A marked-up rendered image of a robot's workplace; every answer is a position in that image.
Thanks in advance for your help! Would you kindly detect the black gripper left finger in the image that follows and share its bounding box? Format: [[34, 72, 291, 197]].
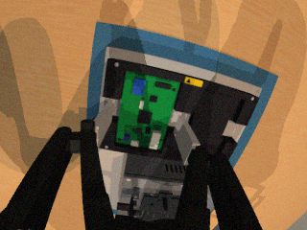
[[0, 102, 118, 230]]

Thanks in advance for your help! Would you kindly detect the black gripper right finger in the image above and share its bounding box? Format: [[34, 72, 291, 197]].
[[174, 115, 263, 230]]

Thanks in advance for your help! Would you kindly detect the green circuit board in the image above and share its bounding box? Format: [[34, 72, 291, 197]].
[[115, 71, 180, 150]]

